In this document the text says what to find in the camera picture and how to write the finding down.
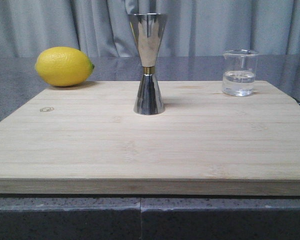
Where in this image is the yellow lemon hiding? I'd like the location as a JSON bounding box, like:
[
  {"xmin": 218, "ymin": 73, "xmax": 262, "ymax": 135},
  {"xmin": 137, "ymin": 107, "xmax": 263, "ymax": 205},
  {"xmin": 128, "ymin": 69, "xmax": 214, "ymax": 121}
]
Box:
[{"xmin": 34, "ymin": 46, "xmax": 94, "ymax": 87}]

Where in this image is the steel double jigger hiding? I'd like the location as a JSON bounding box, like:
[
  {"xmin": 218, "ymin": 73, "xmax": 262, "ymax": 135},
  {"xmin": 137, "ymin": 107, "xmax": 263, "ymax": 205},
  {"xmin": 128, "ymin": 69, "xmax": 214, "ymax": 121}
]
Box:
[{"xmin": 128, "ymin": 13, "xmax": 168, "ymax": 115}]

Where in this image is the bamboo cutting board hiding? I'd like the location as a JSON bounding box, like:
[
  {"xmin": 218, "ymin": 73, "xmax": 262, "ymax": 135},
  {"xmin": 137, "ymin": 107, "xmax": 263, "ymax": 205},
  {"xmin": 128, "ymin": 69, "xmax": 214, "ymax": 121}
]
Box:
[{"xmin": 0, "ymin": 81, "xmax": 300, "ymax": 196}]

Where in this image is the grey curtain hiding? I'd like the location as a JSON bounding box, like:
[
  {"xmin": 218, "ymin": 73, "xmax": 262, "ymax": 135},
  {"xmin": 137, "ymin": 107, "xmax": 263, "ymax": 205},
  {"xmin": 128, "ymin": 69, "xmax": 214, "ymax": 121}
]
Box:
[{"xmin": 0, "ymin": 0, "xmax": 300, "ymax": 57}]

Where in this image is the clear glass beaker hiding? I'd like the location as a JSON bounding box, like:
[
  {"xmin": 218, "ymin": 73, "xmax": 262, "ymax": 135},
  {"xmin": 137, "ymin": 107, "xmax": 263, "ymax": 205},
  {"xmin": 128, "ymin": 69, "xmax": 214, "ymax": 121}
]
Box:
[{"xmin": 222, "ymin": 49, "xmax": 259, "ymax": 97}]

